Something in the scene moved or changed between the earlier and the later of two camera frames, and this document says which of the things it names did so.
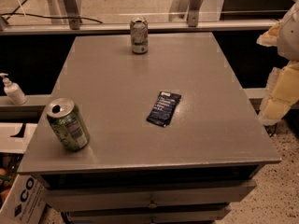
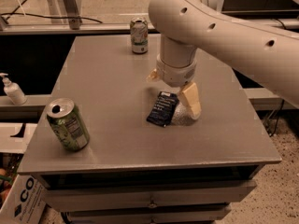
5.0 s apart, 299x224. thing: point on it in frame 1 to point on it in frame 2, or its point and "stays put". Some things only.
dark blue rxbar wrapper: [163, 108] stays put
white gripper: [290, 36] to [175, 74]
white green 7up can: [139, 35] stays put
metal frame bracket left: [70, 6] stays put
